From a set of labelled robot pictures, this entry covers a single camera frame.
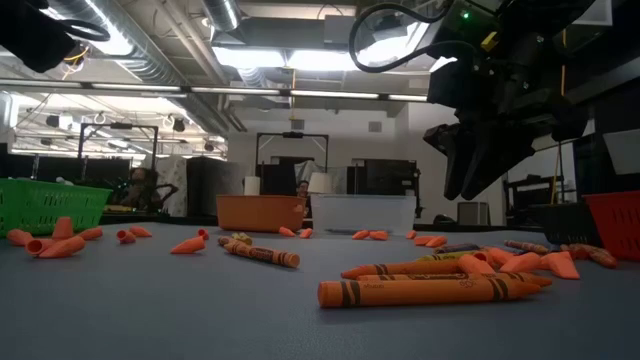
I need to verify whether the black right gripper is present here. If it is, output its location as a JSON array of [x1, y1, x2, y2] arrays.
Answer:
[[423, 102, 590, 201]]

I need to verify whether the grey waste bin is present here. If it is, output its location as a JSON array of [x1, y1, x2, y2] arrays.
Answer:
[[457, 201, 491, 226]]

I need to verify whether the white whiteboard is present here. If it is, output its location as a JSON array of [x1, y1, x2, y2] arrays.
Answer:
[[506, 144, 578, 204]]

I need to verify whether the blue crayon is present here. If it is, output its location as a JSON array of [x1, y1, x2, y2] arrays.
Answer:
[[434, 243, 481, 254]]

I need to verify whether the black equipment cabinet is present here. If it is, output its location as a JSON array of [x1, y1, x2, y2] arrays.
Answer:
[[349, 158, 419, 197]]

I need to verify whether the black mesh basket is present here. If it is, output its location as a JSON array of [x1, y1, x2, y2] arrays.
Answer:
[[542, 202, 604, 247]]

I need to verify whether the clear plastic bin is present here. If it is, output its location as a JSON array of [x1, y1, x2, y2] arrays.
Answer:
[[309, 193, 417, 235]]

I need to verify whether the white light panel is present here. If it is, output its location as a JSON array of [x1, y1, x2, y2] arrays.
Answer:
[[602, 128, 640, 176]]

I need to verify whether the red mesh basket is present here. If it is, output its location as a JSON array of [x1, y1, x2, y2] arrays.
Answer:
[[583, 191, 640, 262]]

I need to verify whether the white lampshade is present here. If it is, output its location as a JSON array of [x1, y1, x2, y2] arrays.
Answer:
[[307, 172, 334, 195]]

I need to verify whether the orange plastic bin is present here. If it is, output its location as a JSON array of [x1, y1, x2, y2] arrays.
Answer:
[[216, 194, 309, 233]]

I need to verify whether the long ceiling light bar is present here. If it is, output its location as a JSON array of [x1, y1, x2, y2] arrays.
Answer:
[[189, 87, 430, 103]]

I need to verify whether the white printed cloth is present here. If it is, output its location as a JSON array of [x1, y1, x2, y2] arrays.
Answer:
[[149, 154, 189, 217]]

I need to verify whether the green mesh basket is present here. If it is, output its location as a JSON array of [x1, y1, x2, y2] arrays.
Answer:
[[0, 178, 114, 237]]

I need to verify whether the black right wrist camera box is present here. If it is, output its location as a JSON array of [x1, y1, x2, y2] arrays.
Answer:
[[427, 60, 481, 109]]

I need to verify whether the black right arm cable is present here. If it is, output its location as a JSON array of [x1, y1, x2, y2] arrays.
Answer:
[[348, 2, 481, 74]]

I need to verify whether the black robot rig frame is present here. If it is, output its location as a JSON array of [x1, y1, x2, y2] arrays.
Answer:
[[77, 122, 160, 214], [255, 132, 330, 196]]

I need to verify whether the silver air duct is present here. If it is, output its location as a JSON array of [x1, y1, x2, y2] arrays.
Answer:
[[202, 0, 241, 34]]

